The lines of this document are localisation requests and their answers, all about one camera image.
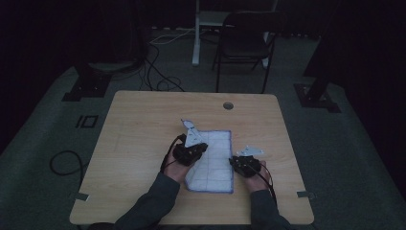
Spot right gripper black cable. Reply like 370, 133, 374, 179
251, 162, 279, 207

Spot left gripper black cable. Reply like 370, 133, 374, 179
159, 132, 188, 174

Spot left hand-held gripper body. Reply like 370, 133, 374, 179
171, 127, 205, 168

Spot looped black floor cable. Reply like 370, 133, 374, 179
49, 149, 86, 190

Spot person's left hand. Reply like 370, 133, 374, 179
163, 149, 193, 185

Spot black stand with square base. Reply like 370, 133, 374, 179
61, 60, 113, 103

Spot person's right hand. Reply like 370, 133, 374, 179
244, 160, 271, 194

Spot black post with base plate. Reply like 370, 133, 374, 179
293, 0, 342, 114

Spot white desk frame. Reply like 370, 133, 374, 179
191, 0, 280, 70

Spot black floor cables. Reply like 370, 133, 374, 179
138, 42, 187, 93

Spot white cloth with blue grid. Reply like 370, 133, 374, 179
180, 119, 235, 195

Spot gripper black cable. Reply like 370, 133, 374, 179
251, 162, 279, 207
159, 132, 188, 174

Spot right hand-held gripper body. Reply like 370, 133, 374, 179
232, 145, 265, 179

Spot black folding chair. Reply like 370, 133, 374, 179
211, 11, 285, 94

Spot white floor cable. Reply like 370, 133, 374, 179
147, 28, 196, 45

